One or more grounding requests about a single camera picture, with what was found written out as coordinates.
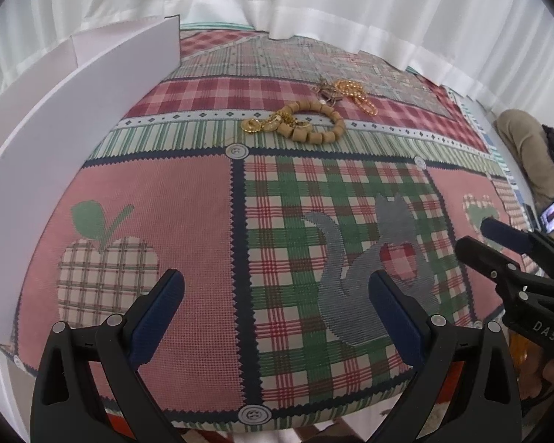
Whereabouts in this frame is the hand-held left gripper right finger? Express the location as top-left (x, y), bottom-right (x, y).
top-left (369, 269), bottom-right (523, 443)

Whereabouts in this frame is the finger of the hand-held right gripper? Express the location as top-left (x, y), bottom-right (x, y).
top-left (480, 218), bottom-right (554, 268)
top-left (455, 236), bottom-right (554, 296)

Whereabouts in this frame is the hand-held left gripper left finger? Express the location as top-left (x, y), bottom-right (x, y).
top-left (30, 268), bottom-right (185, 443)

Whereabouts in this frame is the beige wooden bead bracelet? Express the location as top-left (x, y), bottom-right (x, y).
top-left (241, 100), bottom-right (346, 147)

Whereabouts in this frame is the gold chain necklace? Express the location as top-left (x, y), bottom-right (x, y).
top-left (335, 79), bottom-right (378, 116)

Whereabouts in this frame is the person's right hand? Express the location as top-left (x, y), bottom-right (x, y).
top-left (526, 351), bottom-right (554, 400)

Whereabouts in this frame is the patchwork plaid blanket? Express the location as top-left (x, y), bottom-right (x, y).
top-left (9, 28), bottom-right (536, 425)

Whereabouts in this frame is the white curtain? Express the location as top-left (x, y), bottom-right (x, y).
top-left (0, 0), bottom-right (554, 116)

